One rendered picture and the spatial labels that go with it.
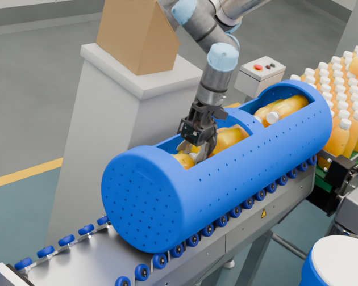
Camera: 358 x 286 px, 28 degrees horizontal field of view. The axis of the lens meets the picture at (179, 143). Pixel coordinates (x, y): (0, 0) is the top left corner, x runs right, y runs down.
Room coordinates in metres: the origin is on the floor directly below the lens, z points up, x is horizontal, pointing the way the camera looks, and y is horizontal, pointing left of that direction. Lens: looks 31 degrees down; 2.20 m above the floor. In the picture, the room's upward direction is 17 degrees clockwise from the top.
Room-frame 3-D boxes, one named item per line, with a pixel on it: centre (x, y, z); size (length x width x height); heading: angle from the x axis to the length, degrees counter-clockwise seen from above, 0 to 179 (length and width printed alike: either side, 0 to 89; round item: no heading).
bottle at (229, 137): (1.88, -0.16, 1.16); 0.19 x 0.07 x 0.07; 151
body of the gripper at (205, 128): (1.67, -0.04, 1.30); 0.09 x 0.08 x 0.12; 151
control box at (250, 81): (2.62, -0.23, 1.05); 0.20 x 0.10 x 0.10; 151
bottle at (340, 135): (2.35, -0.56, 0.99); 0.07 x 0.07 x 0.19
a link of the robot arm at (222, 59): (1.68, -0.04, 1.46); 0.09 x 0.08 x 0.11; 178
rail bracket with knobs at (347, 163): (2.24, -0.58, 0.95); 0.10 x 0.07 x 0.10; 61
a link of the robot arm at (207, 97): (1.67, -0.04, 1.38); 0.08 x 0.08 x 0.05
